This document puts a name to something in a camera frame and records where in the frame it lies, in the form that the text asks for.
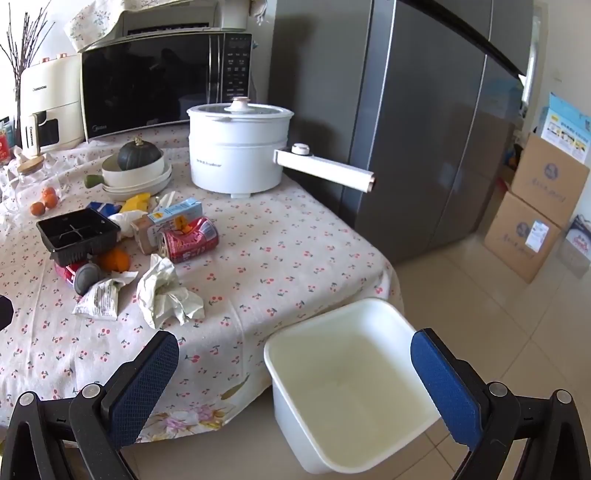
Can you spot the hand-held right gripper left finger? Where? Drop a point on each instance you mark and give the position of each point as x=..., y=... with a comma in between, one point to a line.
x=143, y=383

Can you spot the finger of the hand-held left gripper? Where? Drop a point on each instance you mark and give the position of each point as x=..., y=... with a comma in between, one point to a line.
x=4, y=313

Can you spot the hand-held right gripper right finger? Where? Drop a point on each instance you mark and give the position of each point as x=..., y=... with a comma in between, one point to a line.
x=443, y=387

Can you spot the black plastic tray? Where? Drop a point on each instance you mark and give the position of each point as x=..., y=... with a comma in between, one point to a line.
x=60, y=245

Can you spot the white nut snack wrapper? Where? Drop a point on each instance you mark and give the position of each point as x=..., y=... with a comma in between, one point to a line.
x=99, y=300

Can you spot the white plastic bin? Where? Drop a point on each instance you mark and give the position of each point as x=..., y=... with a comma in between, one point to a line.
x=346, y=383

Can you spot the blue cereal bar box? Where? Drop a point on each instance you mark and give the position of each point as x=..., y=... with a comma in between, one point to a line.
x=99, y=208

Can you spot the dented red drink can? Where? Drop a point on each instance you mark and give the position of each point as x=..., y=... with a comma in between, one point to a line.
x=189, y=242

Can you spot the grey round object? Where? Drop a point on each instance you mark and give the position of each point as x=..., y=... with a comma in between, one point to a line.
x=87, y=279

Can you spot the large crumpled white tissue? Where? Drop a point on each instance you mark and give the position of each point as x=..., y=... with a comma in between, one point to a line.
x=161, y=290

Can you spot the small orange fruit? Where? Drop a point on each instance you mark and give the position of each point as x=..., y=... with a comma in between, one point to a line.
x=47, y=189
x=51, y=200
x=37, y=208

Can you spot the orange tangerine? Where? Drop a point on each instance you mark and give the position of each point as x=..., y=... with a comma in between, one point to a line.
x=113, y=261

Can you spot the brown drink carton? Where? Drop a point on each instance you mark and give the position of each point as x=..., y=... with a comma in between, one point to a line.
x=145, y=235

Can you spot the glass jar wooden lid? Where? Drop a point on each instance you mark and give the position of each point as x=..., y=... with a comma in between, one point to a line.
x=30, y=164

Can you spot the crumpled white paper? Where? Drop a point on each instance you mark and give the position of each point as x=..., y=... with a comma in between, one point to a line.
x=131, y=221

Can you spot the yellow packet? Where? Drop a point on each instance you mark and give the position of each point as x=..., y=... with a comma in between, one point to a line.
x=134, y=203

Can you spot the red printed packet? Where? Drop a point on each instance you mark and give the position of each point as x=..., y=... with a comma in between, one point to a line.
x=4, y=143

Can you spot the light blue drink carton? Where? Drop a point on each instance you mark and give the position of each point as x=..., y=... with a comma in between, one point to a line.
x=178, y=211

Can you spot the cherry print tablecloth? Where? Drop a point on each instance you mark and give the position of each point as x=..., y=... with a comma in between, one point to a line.
x=277, y=258

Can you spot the white bowl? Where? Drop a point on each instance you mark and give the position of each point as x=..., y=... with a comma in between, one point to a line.
x=134, y=176

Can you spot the dark green pumpkin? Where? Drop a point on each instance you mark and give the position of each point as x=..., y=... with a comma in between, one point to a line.
x=138, y=154

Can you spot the cream air fryer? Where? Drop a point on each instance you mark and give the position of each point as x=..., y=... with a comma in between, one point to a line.
x=51, y=92

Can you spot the dried branches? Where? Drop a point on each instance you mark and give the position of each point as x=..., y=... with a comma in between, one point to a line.
x=18, y=87

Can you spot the white electric cooking pot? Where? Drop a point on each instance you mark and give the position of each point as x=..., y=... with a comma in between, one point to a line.
x=235, y=152

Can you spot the grey refrigerator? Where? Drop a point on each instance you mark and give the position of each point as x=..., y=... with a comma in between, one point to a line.
x=392, y=138

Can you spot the black microwave oven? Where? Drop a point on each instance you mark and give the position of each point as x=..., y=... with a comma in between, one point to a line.
x=147, y=87

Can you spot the blue and white printed box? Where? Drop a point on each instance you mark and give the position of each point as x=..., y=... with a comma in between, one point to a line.
x=565, y=127

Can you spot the floral dust cover cloth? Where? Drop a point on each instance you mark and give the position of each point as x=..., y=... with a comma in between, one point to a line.
x=87, y=27

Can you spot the white appliance on microwave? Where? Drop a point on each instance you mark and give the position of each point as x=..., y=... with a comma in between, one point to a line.
x=184, y=18

